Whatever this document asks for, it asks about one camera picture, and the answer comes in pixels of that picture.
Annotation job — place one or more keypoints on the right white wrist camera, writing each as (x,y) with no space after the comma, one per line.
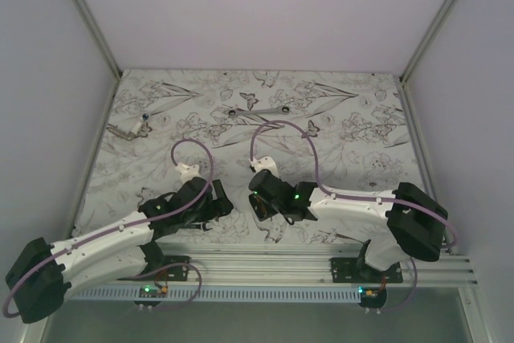
(264,163)

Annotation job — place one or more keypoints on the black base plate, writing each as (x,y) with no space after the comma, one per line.
(172,268)
(348,271)

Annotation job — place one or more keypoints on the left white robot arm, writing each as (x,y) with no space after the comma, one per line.
(46,274)

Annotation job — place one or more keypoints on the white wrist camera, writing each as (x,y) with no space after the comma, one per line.
(187,172)
(264,163)

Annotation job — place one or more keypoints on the aluminium rail frame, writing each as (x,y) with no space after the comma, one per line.
(309,264)

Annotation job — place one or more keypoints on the left controller board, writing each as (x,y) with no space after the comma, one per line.
(149,297)

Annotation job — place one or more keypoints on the aluminium corner post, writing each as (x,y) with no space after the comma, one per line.
(97,36)
(431,32)

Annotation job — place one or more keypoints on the right controller board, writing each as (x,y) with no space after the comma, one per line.
(372,298)

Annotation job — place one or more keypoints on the silver metal clamp tool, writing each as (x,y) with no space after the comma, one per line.
(127,136)

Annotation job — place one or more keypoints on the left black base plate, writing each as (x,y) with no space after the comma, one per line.
(172,268)

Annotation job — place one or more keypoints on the left aluminium corner post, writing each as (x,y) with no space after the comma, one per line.
(97,36)

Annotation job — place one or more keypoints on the black fuse box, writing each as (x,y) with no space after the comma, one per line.
(262,210)

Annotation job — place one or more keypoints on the silver ratchet wrench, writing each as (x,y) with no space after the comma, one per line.
(282,110)

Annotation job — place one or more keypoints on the white slotted cable duct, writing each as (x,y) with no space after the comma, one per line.
(211,293)

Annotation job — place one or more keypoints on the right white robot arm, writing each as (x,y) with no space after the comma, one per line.
(391,225)

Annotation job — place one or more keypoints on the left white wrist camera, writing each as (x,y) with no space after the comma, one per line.
(187,172)

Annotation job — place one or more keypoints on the floral patterned table mat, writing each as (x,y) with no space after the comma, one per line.
(346,129)

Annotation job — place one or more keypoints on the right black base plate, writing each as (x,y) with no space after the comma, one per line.
(348,271)

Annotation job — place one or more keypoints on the right aluminium corner post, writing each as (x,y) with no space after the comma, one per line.
(431,32)

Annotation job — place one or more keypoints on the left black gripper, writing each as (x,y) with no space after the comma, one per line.
(215,207)

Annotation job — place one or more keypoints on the controller board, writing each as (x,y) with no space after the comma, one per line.
(149,297)
(372,298)

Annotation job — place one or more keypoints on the black open-end wrench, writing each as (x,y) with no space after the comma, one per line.
(203,226)

